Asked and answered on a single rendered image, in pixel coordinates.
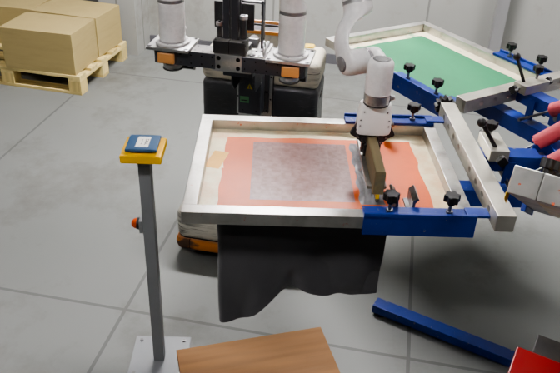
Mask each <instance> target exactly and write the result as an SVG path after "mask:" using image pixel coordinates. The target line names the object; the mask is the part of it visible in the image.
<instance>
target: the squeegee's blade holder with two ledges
mask: <svg viewBox="0 0 560 373"><path fill-rule="evenodd" d="M357 146H358V150H359V155H360V158H361V163H362V170H363V175H364V179H365V183H366V187H367V189H371V188H372V184H371V181H370V176H369V173H368V166H367V162H366V157H365V156H363V153H362V152H360V146H361V142H360V141H359V140H358V139H357Z"/></svg>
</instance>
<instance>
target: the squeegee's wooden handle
mask: <svg viewBox="0 0 560 373"><path fill-rule="evenodd" d="M366 144H367V147H366V154H365V157H366V162H367V169H368V173H369V176H370V181H371V184H372V188H371V189H372V193H373V194H378V195H383V191H384V185H385V180H386V174H387V173H386V170H385V166H384V164H383V158H382V154H381V151H380V147H379V145H378V139H377V136H369V135H367V138H366Z"/></svg>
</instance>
